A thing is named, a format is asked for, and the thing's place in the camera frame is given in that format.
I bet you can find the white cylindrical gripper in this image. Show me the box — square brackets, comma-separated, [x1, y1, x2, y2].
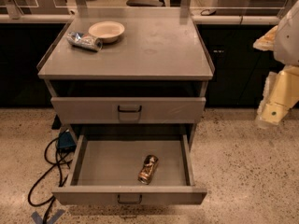
[253, 25, 299, 129]

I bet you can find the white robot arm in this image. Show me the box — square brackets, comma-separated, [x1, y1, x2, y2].
[253, 1, 299, 129]

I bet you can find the grey metal drawer cabinet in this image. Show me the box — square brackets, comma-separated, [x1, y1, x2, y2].
[38, 7, 214, 135]

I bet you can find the open grey middle drawer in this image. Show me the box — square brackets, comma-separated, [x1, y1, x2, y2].
[53, 135, 207, 205]

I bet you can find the closed grey upper drawer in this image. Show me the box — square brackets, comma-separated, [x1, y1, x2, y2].
[51, 97, 206, 124]

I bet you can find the black office chair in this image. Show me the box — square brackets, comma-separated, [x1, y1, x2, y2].
[126, 0, 165, 7]

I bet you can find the blue power adapter box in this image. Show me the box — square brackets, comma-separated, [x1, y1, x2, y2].
[56, 131, 77, 152]

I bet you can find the black floor cable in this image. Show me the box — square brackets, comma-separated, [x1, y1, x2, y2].
[27, 136, 74, 224]

